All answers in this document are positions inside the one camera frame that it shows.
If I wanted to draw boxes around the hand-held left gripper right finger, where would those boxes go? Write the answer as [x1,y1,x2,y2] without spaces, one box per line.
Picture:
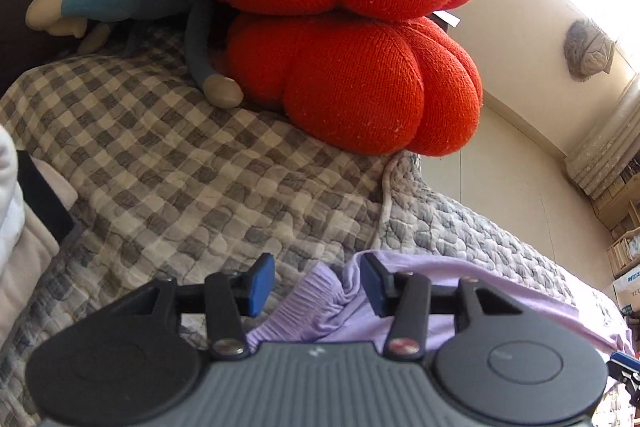
[360,253,521,363]

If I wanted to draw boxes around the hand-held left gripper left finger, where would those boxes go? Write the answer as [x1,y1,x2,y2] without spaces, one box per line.
[127,253,276,361]

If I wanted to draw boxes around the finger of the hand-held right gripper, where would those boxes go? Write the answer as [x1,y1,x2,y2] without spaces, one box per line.
[606,349,640,408]

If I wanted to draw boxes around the lilac pants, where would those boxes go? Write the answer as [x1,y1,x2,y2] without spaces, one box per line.
[247,249,633,355]

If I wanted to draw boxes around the white cardboard box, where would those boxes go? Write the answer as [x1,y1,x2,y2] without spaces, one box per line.
[612,259,640,315]

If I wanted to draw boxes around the wooden shelf unit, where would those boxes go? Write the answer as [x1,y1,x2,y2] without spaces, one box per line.
[590,157,640,280]

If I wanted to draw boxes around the grey checked quilt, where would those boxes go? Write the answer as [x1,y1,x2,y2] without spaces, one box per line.
[0,24,631,427]

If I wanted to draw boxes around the beige patterned curtain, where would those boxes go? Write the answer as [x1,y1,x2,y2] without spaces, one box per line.
[565,74,640,200]

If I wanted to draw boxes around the folded white beige blanket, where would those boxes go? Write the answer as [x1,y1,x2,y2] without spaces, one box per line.
[0,149,76,343]

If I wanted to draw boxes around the grey hanging garment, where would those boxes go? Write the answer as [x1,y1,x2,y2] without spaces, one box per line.
[564,19,616,82]

